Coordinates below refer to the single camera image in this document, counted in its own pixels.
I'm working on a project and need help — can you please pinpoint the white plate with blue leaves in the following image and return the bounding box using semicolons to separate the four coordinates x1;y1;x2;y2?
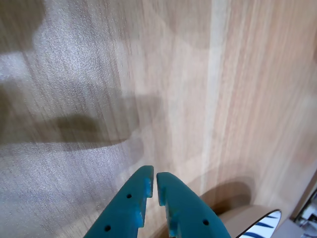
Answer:
217;204;283;238

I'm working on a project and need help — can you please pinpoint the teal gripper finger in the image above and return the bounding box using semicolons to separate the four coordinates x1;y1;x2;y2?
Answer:
83;165;155;238
156;172;232;238

